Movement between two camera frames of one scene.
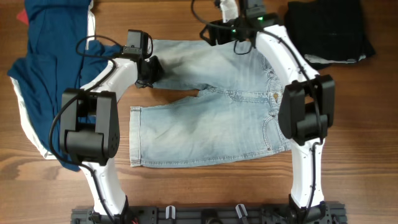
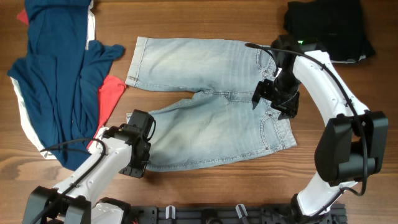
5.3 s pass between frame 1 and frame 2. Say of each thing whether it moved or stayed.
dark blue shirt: stayed
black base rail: stayed
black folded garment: stayed
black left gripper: moved
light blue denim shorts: stayed
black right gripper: moved
